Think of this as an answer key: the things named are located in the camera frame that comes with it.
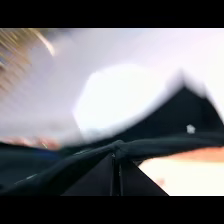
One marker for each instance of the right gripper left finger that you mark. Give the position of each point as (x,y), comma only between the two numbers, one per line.
(96,181)

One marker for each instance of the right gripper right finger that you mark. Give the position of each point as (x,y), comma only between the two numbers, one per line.
(138,183)

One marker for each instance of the black garment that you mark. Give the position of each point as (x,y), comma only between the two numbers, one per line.
(180,116)

